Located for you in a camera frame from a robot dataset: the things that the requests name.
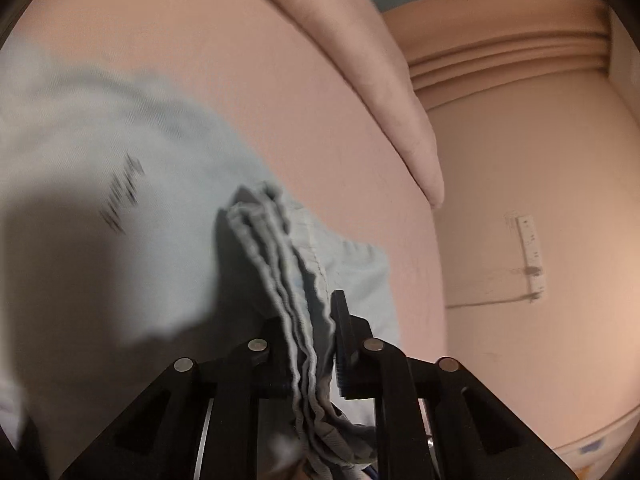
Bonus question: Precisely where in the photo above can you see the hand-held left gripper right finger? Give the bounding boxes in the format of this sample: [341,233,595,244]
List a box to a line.
[330,290,577,480]

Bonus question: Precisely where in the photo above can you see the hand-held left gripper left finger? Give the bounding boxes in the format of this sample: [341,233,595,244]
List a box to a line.
[59,316,297,480]

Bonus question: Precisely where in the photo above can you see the light blue strawberry pants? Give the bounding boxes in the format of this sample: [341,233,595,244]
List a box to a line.
[0,42,402,480]

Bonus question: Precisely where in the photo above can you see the pink bed sheet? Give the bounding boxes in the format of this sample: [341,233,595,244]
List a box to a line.
[0,0,449,480]

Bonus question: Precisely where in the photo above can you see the white printed mattress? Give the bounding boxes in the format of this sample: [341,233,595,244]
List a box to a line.
[556,416,635,480]

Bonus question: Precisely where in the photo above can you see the pink duvet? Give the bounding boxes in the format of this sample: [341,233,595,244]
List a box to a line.
[220,0,447,209]

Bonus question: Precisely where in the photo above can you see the pink curtain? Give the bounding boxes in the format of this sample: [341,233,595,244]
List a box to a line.
[380,0,615,112]

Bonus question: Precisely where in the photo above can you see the thin cable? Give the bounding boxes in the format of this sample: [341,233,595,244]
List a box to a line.
[444,291,540,310]

